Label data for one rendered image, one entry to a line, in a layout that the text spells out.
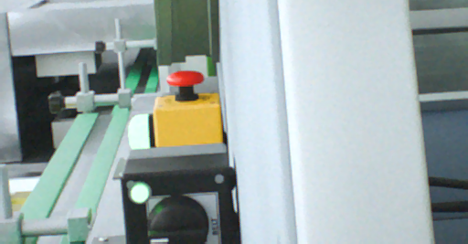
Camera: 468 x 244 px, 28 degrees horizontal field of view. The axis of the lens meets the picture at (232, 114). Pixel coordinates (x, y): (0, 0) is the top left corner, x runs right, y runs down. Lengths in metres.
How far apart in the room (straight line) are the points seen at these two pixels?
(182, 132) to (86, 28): 1.33
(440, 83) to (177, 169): 1.71
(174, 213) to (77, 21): 1.64
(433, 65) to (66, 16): 0.91
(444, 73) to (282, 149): 2.12
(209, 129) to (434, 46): 1.43
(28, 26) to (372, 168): 2.08
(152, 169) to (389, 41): 0.46
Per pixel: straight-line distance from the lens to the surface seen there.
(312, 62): 0.23
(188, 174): 0.67
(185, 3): 0.96
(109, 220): 0.83
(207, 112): 0.95
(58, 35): 2.28
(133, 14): 2.25
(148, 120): 0.98
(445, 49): 2.34
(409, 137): 0.23
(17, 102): 2.34
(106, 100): 1.42
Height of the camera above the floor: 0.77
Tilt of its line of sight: 1 degrees down
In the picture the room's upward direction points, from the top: 94 degrees counter-clockwise
